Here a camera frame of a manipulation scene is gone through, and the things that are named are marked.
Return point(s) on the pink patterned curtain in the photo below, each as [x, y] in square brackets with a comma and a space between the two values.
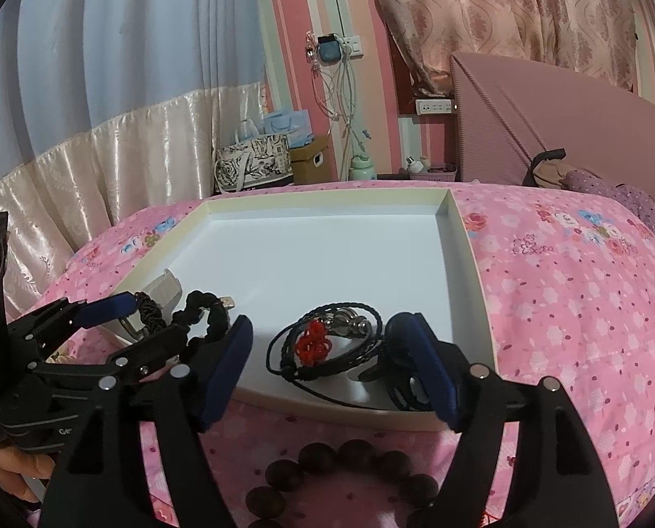
[498, 16]

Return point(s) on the pink storage basket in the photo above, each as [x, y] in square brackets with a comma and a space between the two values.
[437, 173]

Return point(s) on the blue plugged-in charger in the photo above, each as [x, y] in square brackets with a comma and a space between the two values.
[328, 49]

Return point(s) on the white shallow box tray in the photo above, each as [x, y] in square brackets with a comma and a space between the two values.
[333, 253]

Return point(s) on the white power strip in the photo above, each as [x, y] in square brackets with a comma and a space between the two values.
[434, 106]

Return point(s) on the black white floral tote bag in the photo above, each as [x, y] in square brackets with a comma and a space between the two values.
[253, 162]

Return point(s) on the light blue gift bag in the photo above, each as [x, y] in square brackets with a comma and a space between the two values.
[289, 124]

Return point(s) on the person's left hand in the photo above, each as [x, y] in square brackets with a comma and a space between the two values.
[14, 465]

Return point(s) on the pink hanging charm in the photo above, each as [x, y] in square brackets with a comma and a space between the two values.
[312, 49]

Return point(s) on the light blue curtain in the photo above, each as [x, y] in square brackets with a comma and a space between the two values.
[129, 38]

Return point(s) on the purple polka dot blanket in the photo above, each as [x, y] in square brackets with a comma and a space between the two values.
[630, 203]

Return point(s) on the cream satin curtain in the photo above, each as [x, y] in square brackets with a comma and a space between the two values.
[157, 148]

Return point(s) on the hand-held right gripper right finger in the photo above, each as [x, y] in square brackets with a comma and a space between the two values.
[429, 374]

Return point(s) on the pink padded headboard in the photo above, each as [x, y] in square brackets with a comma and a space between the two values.
[569, 121]

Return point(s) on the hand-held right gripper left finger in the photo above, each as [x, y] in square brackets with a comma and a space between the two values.
[225, 374]

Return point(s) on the brown cardboard box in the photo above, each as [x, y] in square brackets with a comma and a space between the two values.
[308, 162]

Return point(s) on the white wall socket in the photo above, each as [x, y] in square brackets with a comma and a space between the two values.
[353, 47]

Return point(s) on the pink floral bed sheet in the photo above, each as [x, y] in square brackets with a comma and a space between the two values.
[569, 313]

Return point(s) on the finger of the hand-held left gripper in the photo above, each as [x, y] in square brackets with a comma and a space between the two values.
[146, 352]
[104, 309]

